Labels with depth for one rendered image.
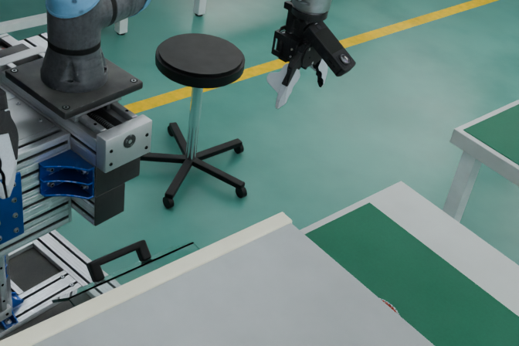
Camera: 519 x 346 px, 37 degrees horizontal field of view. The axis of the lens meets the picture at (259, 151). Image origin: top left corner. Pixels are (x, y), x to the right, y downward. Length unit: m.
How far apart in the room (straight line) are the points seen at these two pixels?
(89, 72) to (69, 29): 0.11
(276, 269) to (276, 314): 0.07
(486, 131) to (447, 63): 2.06
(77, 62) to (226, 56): 1.28
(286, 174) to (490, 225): 0.87
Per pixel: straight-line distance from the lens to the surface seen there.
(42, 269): 2.53
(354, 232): 1.94
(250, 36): 4.37
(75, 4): 1.70
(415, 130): 3.83
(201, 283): 0.94
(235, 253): 0.98
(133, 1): 1.82
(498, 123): 2.54
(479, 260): 1.99
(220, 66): 2.89
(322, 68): 1.62
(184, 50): 2.98
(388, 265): 1.88
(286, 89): 1.54
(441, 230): 2.03
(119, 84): 1.82
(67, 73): 1.78
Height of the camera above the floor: 1.98
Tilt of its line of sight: 35 degrees down
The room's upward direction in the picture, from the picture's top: 9 degrees clockwise
